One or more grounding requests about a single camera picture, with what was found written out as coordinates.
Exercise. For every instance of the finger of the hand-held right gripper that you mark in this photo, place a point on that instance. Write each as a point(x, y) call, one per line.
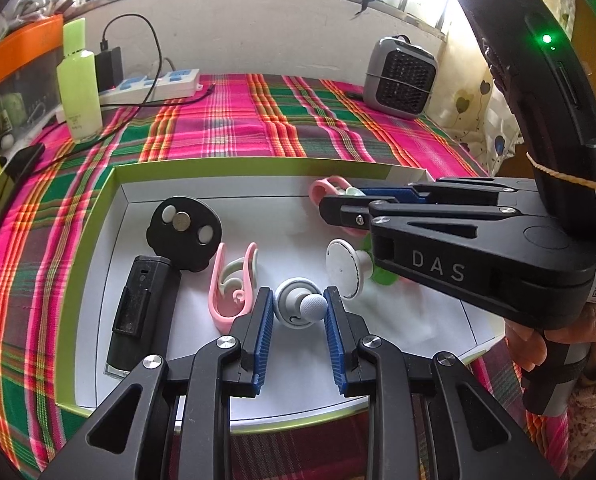
point(343, 212)
point(387, 194)

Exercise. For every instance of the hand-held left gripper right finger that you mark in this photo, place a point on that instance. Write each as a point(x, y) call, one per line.
point(337, 345)

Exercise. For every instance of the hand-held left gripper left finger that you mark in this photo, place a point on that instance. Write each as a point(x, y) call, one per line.
point(262, 345)

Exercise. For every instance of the large pink clip mint pad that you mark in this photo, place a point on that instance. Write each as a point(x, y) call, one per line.
point(323, 187)

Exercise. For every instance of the white green cardboard box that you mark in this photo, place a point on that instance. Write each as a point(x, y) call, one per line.
point(293, 366)

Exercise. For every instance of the white grey ball mount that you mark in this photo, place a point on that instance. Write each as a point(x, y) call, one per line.
point(310, 307)

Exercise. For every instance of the small pink clip white insert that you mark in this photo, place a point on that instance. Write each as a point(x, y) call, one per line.
point(217, 300)

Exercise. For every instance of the black rectangular device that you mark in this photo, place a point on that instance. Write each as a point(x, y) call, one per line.
point(143, 310)

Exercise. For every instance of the person's right hand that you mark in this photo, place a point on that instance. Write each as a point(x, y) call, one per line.
point(525, 350)

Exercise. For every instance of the white green spool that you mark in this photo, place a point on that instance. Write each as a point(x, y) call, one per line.
point(345, 267)

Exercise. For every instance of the pink green plaid blanket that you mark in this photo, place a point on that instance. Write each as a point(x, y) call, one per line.
point(278, 120)

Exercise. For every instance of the grey space heater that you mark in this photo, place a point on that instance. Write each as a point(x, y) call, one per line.
point(402, 80)

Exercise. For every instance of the patterned cream curtain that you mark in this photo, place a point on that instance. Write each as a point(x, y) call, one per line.
point(467, 100)

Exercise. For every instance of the black white round device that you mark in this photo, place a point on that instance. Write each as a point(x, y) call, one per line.
point(188, 246)

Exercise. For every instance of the white blue power strip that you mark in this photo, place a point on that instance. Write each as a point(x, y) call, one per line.
point(173, 80)

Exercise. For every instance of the black power adapter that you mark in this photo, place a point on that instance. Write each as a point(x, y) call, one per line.
point(109, 67)

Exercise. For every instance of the green plastic bottle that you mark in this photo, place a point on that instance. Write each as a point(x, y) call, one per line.
point(80, 95)

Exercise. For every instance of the orange storage lid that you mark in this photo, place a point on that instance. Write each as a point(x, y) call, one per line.
point(18, 55)

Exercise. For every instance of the pile of small packets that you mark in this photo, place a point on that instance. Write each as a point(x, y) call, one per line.
point(38, 2)

